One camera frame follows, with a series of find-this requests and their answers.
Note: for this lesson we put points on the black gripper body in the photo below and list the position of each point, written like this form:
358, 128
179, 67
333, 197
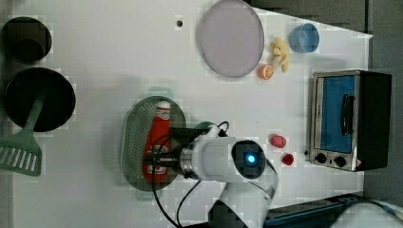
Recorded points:
167, 160

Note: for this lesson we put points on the red plush ketchup bottle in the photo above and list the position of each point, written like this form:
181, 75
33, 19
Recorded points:
158, 142

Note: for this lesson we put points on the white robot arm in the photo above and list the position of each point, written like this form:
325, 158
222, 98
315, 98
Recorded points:
240, 164

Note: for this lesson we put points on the green oval strainer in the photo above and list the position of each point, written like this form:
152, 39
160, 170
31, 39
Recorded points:
136, 127

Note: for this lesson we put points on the teal green cup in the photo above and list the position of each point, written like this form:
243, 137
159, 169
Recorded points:
204, 125

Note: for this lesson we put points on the pink toy sausage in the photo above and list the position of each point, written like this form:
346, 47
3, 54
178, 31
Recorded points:
278, 141

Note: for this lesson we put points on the small red toy piece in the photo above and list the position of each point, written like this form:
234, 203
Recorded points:
288, 159

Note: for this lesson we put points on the orange slice toy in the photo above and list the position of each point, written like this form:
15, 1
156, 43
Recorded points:
266, 72

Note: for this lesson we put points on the lavender round plate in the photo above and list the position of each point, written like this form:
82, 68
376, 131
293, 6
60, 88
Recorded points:
231, 38

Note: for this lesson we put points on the yellow toy banana peel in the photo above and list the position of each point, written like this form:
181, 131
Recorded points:
280, 54

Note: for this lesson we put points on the green slotted spatula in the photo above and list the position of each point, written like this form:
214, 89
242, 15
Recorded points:
20, 152

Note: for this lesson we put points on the black frying pan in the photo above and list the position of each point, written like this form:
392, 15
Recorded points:
24, 87

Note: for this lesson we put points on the blue cup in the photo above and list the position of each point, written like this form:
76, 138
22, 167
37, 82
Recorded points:
304, 38

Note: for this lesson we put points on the silver black toaster oven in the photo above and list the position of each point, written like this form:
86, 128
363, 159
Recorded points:
350, 120

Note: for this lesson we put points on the black pot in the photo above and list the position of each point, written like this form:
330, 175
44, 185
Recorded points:
26, 39

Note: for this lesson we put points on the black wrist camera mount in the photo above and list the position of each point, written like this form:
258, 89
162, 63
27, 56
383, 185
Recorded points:
185, 136

